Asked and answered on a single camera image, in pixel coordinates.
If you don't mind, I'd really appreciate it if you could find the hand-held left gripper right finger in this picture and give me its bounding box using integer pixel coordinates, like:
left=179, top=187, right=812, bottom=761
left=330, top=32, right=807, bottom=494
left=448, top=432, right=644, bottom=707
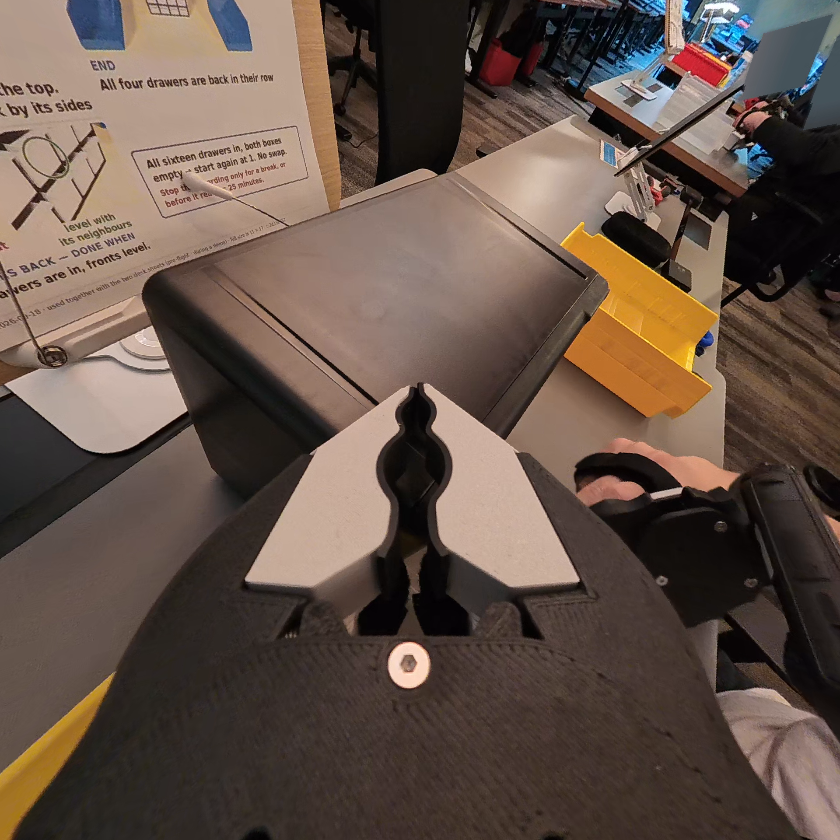
left=419, top=384, right=582, bottom=616

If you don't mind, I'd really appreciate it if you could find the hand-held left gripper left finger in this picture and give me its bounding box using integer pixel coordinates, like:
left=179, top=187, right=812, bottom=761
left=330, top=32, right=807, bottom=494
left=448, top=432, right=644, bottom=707
left=244, top=384, right=422, bottom=619

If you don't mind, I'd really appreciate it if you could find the black drawer cabinet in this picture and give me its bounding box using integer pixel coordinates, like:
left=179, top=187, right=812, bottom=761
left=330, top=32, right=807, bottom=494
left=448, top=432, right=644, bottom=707
left=141, top=172, right=611, bottom=501

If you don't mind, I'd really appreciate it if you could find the person's right hand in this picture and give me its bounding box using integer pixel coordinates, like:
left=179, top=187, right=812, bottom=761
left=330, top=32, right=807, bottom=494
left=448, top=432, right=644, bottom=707
left=579, top=438, right=744, bottom=508

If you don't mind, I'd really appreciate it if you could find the person's white garment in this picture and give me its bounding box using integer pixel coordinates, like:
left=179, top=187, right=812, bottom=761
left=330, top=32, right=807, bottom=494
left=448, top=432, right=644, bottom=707
left=714, top=686, right=840, bottom=840

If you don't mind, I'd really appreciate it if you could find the yellow plastic bin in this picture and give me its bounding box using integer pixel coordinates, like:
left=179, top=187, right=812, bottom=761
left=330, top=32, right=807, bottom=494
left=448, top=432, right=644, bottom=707
left=561, top=222, right=721, bottom=420

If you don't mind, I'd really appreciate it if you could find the white poster stand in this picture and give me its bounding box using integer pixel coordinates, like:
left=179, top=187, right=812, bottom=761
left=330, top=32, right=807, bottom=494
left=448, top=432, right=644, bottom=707
left=0, top=295, right=168, bottom=370

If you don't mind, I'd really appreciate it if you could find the small black stand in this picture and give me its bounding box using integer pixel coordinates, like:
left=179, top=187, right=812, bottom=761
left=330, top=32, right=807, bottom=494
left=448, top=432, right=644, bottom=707
left=659, top=189, right=698, bottom=293

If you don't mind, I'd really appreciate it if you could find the black padded armrest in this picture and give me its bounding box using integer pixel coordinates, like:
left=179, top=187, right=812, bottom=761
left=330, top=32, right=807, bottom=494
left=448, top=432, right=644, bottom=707
left=600, top=211, right=673, bottom=267

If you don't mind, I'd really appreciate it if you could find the yellow bin edge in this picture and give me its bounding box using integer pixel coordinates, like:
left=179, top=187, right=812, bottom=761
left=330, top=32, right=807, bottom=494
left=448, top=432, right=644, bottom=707
left=0, top=675, right=118, bottom=840

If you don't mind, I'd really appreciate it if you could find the wooden table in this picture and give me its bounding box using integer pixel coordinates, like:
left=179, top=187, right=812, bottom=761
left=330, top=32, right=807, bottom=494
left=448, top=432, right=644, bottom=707
left=583, top=58, right=752, bottom=199

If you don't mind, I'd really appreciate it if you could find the wooden board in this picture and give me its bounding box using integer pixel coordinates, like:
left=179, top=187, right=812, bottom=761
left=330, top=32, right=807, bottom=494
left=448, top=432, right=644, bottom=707
left=292, top=0, right=343, bottom=212

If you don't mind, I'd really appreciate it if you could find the printed instruction poster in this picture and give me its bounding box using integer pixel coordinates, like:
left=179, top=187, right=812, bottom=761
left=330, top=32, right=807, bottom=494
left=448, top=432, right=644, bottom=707
left=0, top=0, right=330, bottom=337

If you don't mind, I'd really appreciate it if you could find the black office chair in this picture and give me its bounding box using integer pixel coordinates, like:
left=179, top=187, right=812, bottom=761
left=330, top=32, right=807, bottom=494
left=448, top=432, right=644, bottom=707
left=373, top=0, right=472, bottom=186

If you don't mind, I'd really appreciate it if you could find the red bag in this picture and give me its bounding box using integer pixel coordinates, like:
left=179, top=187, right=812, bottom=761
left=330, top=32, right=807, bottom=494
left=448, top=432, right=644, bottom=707
left=478, top=38, right=547, bottom=88

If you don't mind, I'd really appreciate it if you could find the red plastic bin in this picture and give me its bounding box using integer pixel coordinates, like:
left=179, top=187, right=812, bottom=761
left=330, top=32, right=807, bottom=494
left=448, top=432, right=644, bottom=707
left=671, top=41, right=735, bottom=88

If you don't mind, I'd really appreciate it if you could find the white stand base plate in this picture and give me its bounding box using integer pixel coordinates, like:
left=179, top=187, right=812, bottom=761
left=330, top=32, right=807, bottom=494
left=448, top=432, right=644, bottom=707
left=7, top=354, right=193, bottom=455

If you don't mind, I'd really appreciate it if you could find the thin white-tipped cable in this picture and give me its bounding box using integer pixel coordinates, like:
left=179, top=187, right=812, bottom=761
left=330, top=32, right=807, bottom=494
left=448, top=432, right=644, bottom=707
left=180, top=172, right=291, bottom=228

